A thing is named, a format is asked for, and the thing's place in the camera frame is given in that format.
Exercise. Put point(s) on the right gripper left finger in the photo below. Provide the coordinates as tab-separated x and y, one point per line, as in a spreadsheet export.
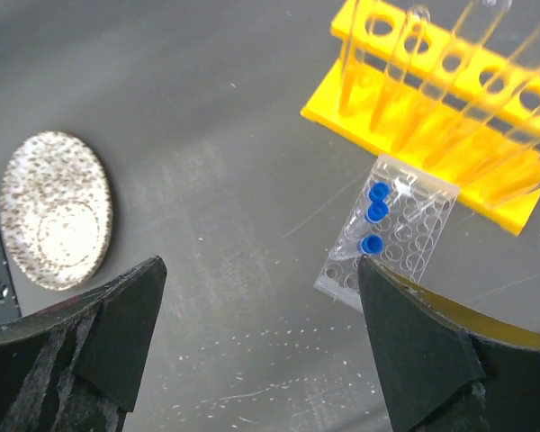
77	365

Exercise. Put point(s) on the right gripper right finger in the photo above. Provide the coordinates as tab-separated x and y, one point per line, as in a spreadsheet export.
443	366

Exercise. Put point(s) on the short tube blue cap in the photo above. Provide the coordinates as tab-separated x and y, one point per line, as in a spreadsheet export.
371	245
361	220
378	192

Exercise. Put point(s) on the long glass tube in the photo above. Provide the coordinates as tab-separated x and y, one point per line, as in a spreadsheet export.
406	47
526	181
521	67
512	143

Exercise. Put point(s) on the clear acrylic tube rack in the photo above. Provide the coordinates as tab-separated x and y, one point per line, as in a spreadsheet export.
419	206

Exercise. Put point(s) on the speckled ceramic plate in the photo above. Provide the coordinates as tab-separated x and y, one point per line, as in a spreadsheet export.
56	210

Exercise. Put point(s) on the yellow test tube rack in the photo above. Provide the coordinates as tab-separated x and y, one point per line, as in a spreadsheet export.
373	49

